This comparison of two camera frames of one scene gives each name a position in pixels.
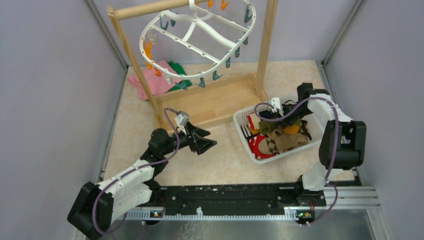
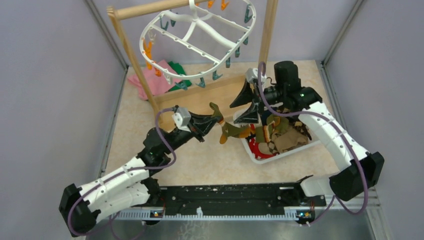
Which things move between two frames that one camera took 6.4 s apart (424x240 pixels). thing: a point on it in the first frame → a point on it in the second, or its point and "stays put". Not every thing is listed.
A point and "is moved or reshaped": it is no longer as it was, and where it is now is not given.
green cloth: [183, 84] stays put
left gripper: [200, 144] → [201, 129]
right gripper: [287, 121] → [250, 115]
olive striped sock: [265, 126] is moved or reshaped
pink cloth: [156, 84] stays put
